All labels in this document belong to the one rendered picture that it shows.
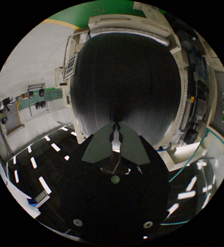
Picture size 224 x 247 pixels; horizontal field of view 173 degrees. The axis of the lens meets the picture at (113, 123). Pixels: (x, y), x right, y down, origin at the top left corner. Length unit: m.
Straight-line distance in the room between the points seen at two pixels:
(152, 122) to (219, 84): 0.55
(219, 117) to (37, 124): 12.12
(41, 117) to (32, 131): 2.23
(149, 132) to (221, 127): 0.49
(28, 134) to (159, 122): 11.88
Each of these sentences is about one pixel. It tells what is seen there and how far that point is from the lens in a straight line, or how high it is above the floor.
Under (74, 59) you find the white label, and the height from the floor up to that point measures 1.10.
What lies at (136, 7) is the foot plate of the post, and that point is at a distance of 1.27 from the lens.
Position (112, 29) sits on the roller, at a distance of 0.37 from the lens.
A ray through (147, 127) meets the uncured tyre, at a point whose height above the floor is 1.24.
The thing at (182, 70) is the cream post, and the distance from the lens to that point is 0.52.
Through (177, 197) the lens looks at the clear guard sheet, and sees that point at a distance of 0.86.
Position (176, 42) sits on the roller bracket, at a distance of 0.41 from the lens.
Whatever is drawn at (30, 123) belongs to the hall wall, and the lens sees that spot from 11.53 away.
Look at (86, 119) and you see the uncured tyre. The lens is 0.15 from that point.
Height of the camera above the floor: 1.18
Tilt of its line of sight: 24 degrees up
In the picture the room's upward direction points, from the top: 180 degrees counter-clockwise
